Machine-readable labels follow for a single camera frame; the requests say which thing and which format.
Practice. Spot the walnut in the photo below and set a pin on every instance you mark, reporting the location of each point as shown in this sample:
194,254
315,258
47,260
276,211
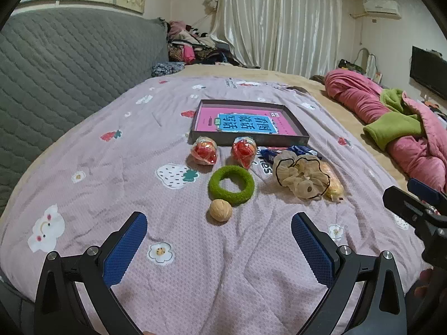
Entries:
220,210

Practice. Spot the shallow dark cardboard box tray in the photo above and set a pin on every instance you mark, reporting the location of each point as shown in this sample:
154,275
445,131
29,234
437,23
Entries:
244,139

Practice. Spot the red and blue toy egg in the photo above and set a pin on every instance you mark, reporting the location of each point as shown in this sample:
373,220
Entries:
244,153
203,151

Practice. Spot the pink printed blanket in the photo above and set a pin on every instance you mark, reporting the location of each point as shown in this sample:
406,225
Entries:
139,167

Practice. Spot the white curtain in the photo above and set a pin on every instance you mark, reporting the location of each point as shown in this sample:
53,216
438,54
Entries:
279,21

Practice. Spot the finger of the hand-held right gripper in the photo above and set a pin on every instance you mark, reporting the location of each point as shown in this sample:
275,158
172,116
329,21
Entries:
401,206
424,190

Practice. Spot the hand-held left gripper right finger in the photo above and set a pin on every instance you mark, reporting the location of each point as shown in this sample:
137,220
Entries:
310,247

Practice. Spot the black bag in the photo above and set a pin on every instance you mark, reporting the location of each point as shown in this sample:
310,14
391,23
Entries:
349,66

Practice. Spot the beige bed sheet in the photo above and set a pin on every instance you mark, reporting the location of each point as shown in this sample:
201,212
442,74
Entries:
314,83

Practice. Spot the blue patterned cloth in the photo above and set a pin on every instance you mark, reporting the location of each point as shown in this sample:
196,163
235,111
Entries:
167,69

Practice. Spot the black television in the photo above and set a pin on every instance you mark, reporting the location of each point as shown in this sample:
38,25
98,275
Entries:
427,71

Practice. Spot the pile of clothes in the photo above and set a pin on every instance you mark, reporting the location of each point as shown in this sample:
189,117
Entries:
195,45

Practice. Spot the grey quilted headboard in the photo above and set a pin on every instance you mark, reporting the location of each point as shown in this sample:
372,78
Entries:
63,69

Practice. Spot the green fleece blanket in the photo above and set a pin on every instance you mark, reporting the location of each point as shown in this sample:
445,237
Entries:
387,125

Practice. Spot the white chair back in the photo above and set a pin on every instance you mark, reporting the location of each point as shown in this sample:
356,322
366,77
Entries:
370,59

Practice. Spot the white air conditioner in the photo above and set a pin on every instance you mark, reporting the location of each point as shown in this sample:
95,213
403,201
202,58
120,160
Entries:
381,8

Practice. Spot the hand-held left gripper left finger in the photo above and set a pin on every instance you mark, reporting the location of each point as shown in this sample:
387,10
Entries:
125,247

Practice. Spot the white curtain tassel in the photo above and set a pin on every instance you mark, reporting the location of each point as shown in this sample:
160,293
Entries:
211,1

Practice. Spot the beige sheer scrunchie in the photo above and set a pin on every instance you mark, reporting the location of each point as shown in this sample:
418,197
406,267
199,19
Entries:
300,178

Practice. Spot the pink comforter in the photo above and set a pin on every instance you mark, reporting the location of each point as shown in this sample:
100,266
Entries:
352,90

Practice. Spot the yellow wafer packet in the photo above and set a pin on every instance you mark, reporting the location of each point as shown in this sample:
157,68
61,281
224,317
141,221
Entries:
334,185

